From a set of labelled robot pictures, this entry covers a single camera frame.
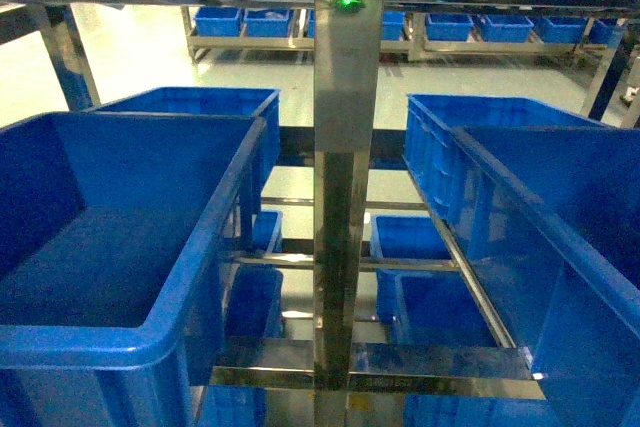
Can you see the blue bin left upper shelf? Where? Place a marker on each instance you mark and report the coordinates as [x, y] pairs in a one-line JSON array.
[[116, 234]]

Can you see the steel rack upright post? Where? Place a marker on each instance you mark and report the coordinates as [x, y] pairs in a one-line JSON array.
[[347, 48]]

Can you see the blue bin rear right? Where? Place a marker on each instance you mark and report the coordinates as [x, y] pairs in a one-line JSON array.
[[429, 148]]

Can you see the large blue bin centre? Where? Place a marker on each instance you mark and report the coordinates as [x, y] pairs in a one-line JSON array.
[[548, 219]]

